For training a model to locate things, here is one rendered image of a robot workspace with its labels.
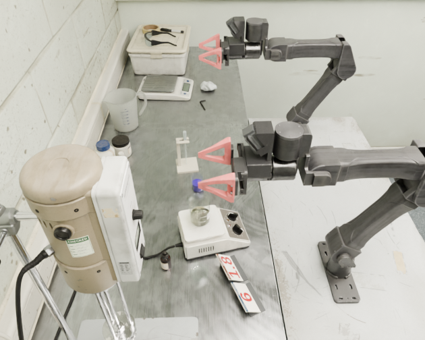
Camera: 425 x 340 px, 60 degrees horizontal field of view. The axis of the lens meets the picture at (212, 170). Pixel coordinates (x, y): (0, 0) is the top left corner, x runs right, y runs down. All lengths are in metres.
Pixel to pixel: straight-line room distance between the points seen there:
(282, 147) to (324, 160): 0.10
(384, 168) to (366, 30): 1.77
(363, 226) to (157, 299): 0.57
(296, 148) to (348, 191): 0.67
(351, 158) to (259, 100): 1.81
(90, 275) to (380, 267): 0.86
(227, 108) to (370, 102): 1.34
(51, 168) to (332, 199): 1.03
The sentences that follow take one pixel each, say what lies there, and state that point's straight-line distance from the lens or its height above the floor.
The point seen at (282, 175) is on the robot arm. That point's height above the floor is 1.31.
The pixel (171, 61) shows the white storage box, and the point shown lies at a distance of 1.99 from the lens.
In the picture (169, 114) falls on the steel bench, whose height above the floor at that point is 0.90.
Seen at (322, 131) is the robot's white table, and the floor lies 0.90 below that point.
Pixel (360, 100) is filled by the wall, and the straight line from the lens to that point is 2.77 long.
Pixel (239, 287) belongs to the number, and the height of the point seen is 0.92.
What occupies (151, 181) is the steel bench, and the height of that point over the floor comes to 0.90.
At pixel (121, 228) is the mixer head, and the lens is 0.51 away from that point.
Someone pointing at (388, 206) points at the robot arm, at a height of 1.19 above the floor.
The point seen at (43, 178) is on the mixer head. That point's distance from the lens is 0.49.
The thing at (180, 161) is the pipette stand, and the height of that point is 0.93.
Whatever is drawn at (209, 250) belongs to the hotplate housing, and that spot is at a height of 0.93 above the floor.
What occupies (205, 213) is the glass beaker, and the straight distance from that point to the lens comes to 1.04.
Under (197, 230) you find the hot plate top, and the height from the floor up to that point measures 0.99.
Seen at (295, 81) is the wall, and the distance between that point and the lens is 2.55.
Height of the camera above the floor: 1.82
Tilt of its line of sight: 42 degrees down
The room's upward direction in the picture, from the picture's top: straight up
